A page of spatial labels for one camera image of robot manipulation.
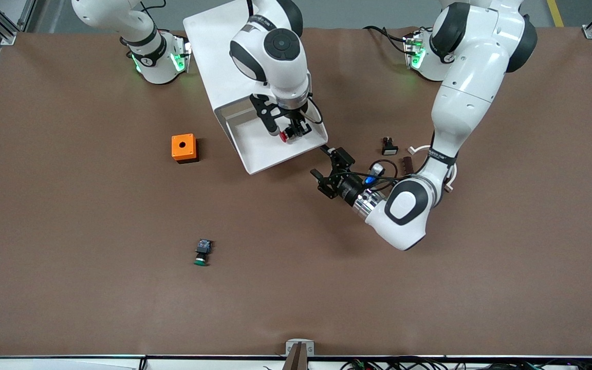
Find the black cable bundle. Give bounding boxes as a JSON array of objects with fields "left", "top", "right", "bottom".
[{"left": 342, "top": 357, "right": 592, "bottom": 370}]

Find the black base cable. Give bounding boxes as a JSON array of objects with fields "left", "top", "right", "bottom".
[{"left": 363, "top": 25, "right": 411, "bottom": 54}]

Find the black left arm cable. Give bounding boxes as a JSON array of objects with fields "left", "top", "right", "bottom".
[{"left": 350, "top": 159, "right": 415, "bottom": 183}]

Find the orange box with hole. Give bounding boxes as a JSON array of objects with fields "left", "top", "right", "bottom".
[{"left": 171, "top": 134, "right": 199, "bottom": 164}]

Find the white curved bracket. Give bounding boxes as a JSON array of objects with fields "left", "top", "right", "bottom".
[{"left": 408, "top": 145, "right": 457, "bottom": 193}]

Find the green push button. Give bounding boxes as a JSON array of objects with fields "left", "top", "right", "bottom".
[{"left": 193, "top": 238, "right": 213, "bottom": 267}]

